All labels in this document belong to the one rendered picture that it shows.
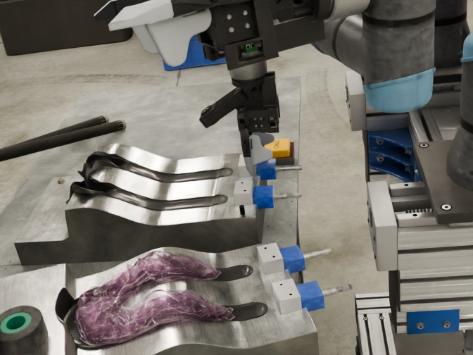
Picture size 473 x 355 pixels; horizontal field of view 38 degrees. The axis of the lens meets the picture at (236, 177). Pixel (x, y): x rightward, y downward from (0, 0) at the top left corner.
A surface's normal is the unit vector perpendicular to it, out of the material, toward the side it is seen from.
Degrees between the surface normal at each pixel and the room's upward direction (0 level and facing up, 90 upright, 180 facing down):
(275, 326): 0
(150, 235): 90
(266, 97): 90
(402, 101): 93
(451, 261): 90
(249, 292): 0
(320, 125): 0
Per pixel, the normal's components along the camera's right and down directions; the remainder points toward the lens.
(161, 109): -0.13, -0.85
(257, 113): -0.09, 0.51
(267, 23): 0.36, 0.31
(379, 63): -0.68, 0.44
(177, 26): 0.55, 0.23
